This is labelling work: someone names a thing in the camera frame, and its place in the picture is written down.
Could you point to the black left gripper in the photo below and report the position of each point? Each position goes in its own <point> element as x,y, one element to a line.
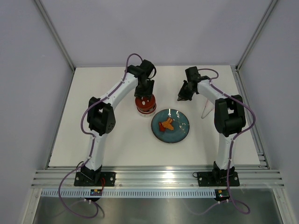
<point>148,93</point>

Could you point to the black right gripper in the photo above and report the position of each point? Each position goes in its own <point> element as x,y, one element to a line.
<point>182,96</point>

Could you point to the red round lunch box lid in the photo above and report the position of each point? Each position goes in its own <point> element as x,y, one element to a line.
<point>145,104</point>

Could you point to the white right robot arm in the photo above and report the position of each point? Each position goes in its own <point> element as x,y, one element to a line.
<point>229,120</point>

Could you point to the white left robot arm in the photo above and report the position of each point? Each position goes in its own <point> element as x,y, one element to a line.
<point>101,119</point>

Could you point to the blue floral ceramic plate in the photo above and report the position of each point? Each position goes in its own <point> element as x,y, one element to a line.
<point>180,123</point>

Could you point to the orange food piece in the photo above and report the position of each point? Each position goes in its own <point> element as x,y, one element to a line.
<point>168,124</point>

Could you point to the red food piece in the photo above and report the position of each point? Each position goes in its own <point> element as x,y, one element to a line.
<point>161,127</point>

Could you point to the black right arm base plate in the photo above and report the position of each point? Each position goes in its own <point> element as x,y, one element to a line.
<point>206,179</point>

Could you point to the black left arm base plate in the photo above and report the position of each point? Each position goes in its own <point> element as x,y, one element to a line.
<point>106,179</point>

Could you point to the aluminium front rail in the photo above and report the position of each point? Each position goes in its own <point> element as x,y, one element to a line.
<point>160,177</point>

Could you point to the right aluminium frame post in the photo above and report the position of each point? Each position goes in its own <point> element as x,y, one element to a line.
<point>257,32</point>

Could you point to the aluminium frame post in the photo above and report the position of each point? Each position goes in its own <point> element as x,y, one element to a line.
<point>257,32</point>
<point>53,31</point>

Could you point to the left aluminium frame post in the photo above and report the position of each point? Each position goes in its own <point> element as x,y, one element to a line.
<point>53,31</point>

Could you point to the white slotted cable duct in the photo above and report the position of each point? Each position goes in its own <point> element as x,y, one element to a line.
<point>137,193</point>

